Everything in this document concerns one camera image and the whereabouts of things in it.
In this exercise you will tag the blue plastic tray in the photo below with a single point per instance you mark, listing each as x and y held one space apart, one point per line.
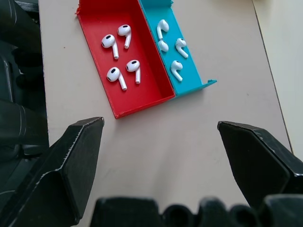
174 30

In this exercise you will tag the white earbud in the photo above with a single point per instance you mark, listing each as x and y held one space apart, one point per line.
181 43
124 30
132 66
163 26
107 42
177 66
163 46
113 74

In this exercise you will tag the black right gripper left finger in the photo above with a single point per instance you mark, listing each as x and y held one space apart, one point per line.
71 165

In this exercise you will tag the red plastic tray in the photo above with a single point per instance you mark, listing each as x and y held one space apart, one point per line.
146 78

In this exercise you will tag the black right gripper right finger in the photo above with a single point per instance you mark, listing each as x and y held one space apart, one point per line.
255 160

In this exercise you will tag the dark rounded shape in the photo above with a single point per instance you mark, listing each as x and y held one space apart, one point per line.
19 82

